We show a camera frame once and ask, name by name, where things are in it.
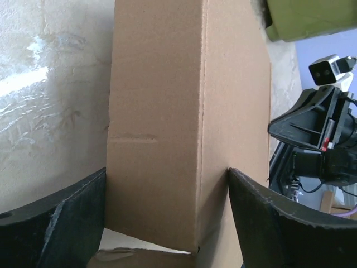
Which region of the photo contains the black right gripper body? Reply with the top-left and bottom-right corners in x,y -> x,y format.
280,85 -> 356,187

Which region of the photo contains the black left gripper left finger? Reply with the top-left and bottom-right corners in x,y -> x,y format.
1,169 -> 106,267

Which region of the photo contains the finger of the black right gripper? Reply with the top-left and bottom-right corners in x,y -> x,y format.
268,85 -> 335,151

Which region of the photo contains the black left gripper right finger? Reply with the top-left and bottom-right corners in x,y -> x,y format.
228,168 -> 356,267

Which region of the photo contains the brown cardboard box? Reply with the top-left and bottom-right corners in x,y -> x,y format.
88,1 -> 271,267

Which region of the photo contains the green plastic bin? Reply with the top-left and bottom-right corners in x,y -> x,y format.
266,0 -> 356,42

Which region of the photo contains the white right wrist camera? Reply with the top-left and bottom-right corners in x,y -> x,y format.
308,54 -> 356,92

